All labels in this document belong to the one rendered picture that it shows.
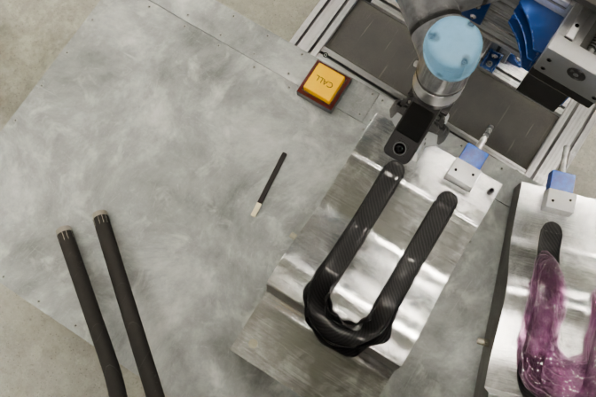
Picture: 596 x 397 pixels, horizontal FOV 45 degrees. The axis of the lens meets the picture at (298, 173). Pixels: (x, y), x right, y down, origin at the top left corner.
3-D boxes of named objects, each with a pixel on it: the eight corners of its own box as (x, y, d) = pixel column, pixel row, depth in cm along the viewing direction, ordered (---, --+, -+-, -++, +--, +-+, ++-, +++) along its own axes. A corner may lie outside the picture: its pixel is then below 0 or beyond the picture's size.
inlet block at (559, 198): (549, 147, 138) (558, 138, 132) (575, 153, 137) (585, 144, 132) (537, 213, 134) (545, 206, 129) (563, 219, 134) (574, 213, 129)
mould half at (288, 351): (372, 128, 142) (379, 104, 129) (490, 195, 138) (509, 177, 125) (233, 350, 132) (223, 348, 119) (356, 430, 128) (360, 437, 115)
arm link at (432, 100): (452, 106, 103) (402, 79, 105) (446, 117, 108) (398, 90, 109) (477, 65, 105) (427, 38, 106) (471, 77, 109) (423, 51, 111)
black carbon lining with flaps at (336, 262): (387, 159, 133) (392, 143, 124) (464, 203, 131) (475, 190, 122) (286, 322, 126) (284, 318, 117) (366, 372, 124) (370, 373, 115)
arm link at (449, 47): (472, 0, 95) (496, 58, 93) (456, 37, 106) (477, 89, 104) (415, 17, 95) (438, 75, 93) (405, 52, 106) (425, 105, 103)
